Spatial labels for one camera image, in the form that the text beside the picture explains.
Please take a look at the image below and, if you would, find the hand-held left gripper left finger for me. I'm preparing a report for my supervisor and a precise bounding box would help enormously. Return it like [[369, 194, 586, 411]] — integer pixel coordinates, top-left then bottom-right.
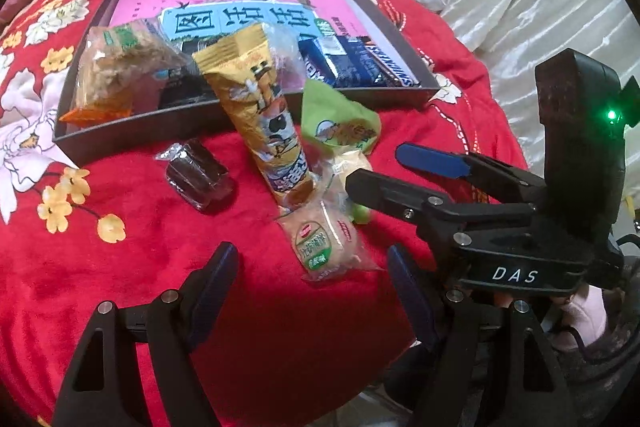
[[52, 241, 240, 427]]

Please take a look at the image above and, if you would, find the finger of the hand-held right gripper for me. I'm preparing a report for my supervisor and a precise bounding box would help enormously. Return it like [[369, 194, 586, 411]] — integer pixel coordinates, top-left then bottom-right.
[[345, 168, 451, 228], [395, 142, 546, 208]]

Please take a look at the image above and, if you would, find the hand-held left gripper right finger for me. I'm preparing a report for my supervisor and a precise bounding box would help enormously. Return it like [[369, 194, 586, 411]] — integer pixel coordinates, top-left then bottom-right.
[[386, 243, 576, 427]]

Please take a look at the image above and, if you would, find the round bread packet green label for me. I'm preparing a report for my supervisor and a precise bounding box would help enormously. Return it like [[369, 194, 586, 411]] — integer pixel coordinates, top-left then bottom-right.
[[275, 154, 386, 284]]

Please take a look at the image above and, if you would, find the light green snack packet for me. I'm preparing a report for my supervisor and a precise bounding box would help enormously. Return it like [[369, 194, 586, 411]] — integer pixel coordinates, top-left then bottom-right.
[[300, 78, 383, 155]]

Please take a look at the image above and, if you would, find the brown chocolate bar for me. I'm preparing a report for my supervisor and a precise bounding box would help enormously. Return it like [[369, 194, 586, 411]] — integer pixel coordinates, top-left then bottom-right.
[[360, 38, 420, 88]]

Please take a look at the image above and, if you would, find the dark clear-wrapped snack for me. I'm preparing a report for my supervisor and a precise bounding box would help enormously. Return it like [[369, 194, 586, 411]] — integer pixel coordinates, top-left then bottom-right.
[[154, 139, 236, 212]]

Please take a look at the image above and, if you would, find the blue snack packet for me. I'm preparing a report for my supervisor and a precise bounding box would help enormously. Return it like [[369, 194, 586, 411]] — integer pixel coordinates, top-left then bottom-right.
[[298, 38, 351, 85], [335, 36, 396, 86]]

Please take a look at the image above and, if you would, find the yellow cartoon snack packet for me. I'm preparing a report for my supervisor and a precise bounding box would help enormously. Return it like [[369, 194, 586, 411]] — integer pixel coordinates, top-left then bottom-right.
[[192, 22, 318, 208]]

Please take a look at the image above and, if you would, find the dark shallow cardboard box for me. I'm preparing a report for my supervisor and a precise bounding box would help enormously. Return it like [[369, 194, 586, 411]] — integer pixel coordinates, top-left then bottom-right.
[[52, 0, 441, 168]]

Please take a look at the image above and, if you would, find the dark green snack packet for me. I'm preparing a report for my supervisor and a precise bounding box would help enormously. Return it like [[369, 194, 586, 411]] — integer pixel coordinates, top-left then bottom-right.
[[157, 57, 216, 108]]

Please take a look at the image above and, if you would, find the clear biscuit packet orange edge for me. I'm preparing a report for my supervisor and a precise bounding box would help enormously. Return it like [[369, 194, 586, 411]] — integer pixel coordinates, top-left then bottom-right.
[[62, 19, 193, 125]]

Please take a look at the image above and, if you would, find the person's right forearm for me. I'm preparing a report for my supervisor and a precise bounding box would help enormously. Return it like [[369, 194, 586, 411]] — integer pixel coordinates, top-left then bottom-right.
[[550, 282, 608, 353]]

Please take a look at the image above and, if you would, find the red floral blanket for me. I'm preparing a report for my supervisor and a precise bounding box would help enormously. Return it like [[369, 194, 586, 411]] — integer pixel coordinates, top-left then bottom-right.
[[0, 0, 531, 427]]

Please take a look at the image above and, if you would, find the pink book with blue label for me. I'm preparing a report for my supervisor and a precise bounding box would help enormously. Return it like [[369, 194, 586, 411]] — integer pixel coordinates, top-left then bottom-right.
[[107, 0, 381, 52]]

